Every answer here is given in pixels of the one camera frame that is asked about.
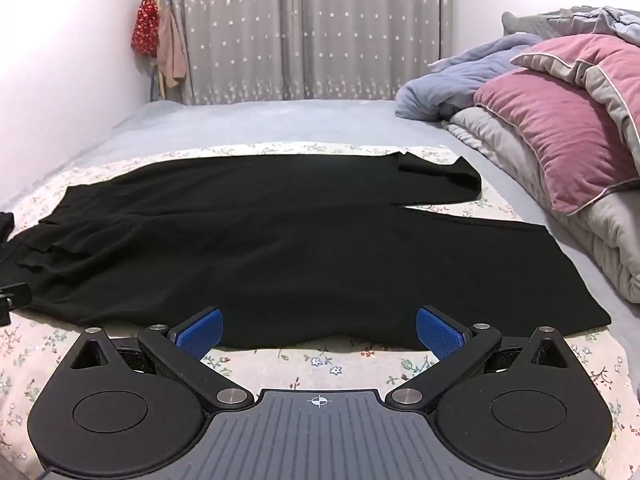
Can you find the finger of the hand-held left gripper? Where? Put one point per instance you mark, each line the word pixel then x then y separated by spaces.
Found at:
pixel 17 295

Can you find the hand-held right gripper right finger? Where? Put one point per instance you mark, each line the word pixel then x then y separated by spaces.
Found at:
pixel 440 332

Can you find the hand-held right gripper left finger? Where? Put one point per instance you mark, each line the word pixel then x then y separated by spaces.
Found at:
pixel 202 332

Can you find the black pants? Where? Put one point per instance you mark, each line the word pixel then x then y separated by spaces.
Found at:
pixel 275 240

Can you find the floral blanket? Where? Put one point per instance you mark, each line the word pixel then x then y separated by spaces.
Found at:
pixel 310 366

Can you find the pink pillow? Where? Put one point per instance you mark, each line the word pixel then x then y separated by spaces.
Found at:
pixel 555 130

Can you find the pale yellow pole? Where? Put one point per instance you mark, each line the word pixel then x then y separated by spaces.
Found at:
pixel 161 91

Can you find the blue-grey blanket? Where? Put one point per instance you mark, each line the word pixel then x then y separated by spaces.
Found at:
pixel 450 85

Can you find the pink hanging cloth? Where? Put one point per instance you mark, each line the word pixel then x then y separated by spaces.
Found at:
pixel 171 50

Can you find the red floral hanging cloth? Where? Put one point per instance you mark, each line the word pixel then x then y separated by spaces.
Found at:
pixel 145 25

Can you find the pink and grey quilt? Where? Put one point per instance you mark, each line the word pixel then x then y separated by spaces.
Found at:
pixel 600 55

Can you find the grey star curtain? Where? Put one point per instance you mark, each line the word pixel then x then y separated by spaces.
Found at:
pixel 310 30

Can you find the grey pillow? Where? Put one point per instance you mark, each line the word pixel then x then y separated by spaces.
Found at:
pixel 540 22

